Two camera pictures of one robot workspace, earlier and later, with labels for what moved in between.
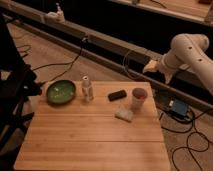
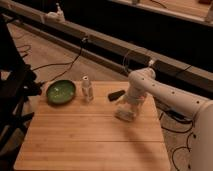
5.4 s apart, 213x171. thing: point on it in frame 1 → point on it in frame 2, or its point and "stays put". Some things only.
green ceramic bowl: (61, 92) stays put
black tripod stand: (14, 94) stays put
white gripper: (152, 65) → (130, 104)
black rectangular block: (117, 95) stays put
